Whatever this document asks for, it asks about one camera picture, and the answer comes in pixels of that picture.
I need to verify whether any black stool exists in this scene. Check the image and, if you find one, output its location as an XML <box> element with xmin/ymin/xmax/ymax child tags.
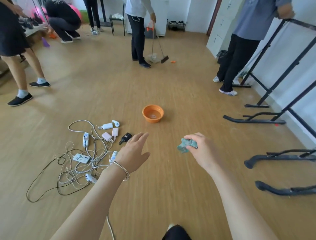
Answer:
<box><xmin>109</xmin><ymin>3</ymin><xmax>126</xmax><ymax>36</ymax></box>

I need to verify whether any wide white power strip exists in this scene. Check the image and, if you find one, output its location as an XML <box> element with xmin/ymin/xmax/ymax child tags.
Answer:
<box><xmin>72</xmin><ymin>153</ymin><xmax>91</xmax><ymax>164</ymax></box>

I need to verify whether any person's left hand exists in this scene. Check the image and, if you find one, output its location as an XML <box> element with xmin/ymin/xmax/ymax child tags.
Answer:
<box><xmin>116</xmin><ymin>132</ymin><xmax>151</xmax><ymax>175</ymax></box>

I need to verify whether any orange plastic basin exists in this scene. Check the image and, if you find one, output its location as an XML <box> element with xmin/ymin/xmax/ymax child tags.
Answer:
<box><xmin>142</xmin><ymin>105</ymin><xmax>164</xmax><ymax>124</ymax></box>

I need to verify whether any white appliance cabinet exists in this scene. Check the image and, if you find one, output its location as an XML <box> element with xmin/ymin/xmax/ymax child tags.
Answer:
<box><xmin>124</xmin><ymin>0</ymin><xmax>169</xmax><ymax>37</ymax></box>

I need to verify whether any silver wrist bangle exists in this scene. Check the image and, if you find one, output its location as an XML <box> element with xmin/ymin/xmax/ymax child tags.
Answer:
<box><xmin>112</xmin><ymin>161</ymin><xmax>130</xmax><ymax>182</ymax></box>

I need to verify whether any black waste bin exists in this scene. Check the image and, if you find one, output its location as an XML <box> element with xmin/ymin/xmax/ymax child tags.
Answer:
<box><xmin>216</xmin><ymin>50</ymin><xmax>228</xmax><ymax>65</ymax></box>

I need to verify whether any black charger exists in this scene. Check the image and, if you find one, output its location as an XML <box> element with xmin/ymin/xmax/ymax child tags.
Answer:
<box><xmin>118</xmin><ymin>133</ymin><xmax>132</xmax><ymax>145</ymax></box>

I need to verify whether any long-handled dustpan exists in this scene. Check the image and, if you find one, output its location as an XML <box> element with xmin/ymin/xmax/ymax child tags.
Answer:
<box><xmin>147</xmin><ymin>22</ymin><xmax>160</xmax><ymax>64</ymax></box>

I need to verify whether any person's left forearm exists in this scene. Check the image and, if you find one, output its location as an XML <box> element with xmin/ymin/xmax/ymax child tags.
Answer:
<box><xmin>50</xmin><ymin>166</ymin><xmax>129</xmax><ymax>240</ymax></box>

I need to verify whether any black metal rack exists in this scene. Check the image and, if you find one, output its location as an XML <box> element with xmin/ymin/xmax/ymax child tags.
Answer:
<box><xmin>232</xmin><ymin>18</ymin><xmax>316</xmax><ymax>108</ymax></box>
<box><xmin>255</xmin><ymin>180</ymin><xmax>316</xmax><ymax>196</ymax></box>
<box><xmin>244</xmin><ymin>148</ymin><xmax>316</xmax><ymax>169</ymax></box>
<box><xmin>223</xmin><ymin>80</ymin><xmax>316</xmax><ymax>139</ymax></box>

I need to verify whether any black cable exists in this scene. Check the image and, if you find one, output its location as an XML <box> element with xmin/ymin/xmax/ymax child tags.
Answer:
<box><xmin>26</xmin><ymin>138</ymin><xmax>111</xmax><ymax>203</ymax></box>

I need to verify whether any pink exercise ball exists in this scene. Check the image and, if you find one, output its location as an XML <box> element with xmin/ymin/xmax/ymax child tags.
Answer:
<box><xmin>31</xmin><ymin>3</ymin><xmax>82</xmax><ymax>23</ymax></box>

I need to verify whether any teal cloth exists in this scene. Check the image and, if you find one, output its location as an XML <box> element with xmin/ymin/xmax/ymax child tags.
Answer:
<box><xmin>177</xmin><ymin>138</ymin><xmax>198</xmax><ymax>154</ymax></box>

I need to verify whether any white drawer cabinet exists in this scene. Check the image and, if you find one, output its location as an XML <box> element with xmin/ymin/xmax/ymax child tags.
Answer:
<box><xmin>206</xmin><ymin>0</ymin><xmax>245</xmax><ymax>59</ymax></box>

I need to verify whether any grey bucket with orange handle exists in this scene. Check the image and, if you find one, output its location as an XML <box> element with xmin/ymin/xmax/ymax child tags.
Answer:
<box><xmin>144</xmin><ymin>21</ymin><xmax>157</xmax><ymax>39</ymax></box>

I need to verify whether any table with shoes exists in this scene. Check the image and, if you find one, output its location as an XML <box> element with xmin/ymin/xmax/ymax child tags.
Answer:
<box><xmin>18</xmin><ymin>12</ymin><xmax>49</xmax><ymax>38</ymax></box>

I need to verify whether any person's right forearm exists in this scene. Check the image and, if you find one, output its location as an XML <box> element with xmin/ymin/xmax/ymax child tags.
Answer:
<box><xmin>209</xmin><ymin>162</ymin><xmax>280</xmax><ymax>240</ymax></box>

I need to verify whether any tangle of white cables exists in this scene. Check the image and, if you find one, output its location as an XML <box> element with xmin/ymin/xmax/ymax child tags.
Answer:
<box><xmin>55</xmin><ymin>120</ymin><xmax>116</xmax><ymax>190</ymax></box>

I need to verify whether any black shoe rack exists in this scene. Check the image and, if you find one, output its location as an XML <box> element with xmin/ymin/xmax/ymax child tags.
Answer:
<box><xmin>168</xmin><ymin>20</ymin><xmax>186</xmax><ymax>32</ymax></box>

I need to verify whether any broom with metal handle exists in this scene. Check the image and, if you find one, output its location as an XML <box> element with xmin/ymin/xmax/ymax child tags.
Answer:
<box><xmin>154</xmin><ymin>22</ymin><xmax>170</xmax><ymax>64</ymax></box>

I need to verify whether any thin white cable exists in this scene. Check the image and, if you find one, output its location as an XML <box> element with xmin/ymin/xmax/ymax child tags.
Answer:
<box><xmin>106</xmin><ymin>213</ymin><xmax>116</xmax><ymax>240</ymax></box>

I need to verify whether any person's right hand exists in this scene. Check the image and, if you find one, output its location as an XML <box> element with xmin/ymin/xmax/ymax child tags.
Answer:
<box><xmin>184</xmin><ymin>133</ymin><xmax>221</xmax><ymax>171</ymax></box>

